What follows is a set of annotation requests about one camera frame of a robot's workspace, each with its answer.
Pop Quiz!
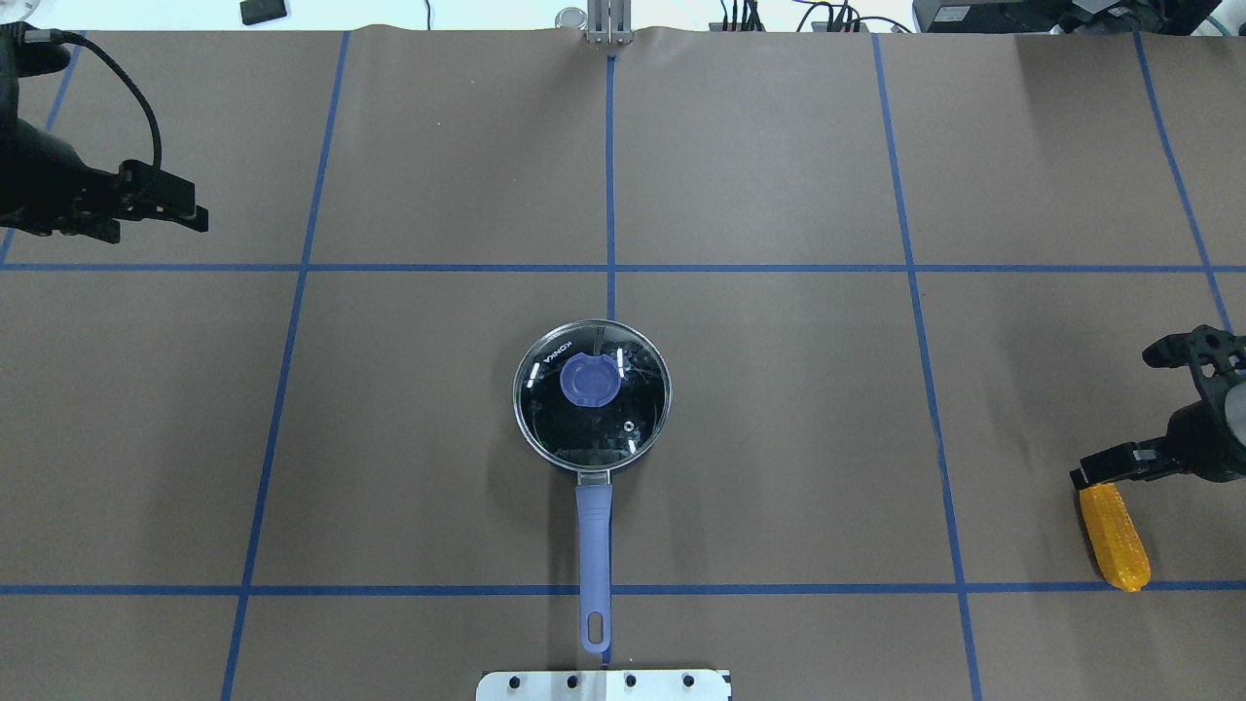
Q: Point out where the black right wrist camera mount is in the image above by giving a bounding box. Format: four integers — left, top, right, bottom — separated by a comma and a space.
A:
1141, 325, 1245, 410

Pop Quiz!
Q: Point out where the dark blue saucepan purple handle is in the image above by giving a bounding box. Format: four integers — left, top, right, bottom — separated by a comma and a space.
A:
511, 319, 673, 655

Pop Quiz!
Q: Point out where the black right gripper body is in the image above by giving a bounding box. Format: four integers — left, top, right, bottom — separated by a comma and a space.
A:
1158, 402, 1240, 483

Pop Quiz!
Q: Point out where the small black puck device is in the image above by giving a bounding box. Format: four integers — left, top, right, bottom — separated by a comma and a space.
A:
238, 0, 288, 26

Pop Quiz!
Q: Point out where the yellow corn cob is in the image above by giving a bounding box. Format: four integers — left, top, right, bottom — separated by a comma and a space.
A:
1078, 484, 1153, 593

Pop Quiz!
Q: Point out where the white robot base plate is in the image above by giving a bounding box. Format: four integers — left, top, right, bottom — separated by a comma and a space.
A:
475, 669, 733, 700

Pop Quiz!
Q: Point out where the glass lid purple knob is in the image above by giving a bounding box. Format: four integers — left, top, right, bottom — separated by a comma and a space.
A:
511, 319, 674, 474

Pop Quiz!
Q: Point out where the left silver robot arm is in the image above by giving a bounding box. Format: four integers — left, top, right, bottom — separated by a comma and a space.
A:
1, 21, 209, 244

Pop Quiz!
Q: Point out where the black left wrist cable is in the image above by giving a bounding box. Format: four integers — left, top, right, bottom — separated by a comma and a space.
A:
24, 29, 164, 171

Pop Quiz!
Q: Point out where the aluminium frame post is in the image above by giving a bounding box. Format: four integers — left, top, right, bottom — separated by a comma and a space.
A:
584, 0, 635, 46

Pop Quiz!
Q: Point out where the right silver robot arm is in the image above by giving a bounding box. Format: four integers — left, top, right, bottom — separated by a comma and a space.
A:
1069, 385, 1245, 491

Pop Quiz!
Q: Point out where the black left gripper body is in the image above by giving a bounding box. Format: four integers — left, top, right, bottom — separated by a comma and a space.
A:
54, 161, 186, 244

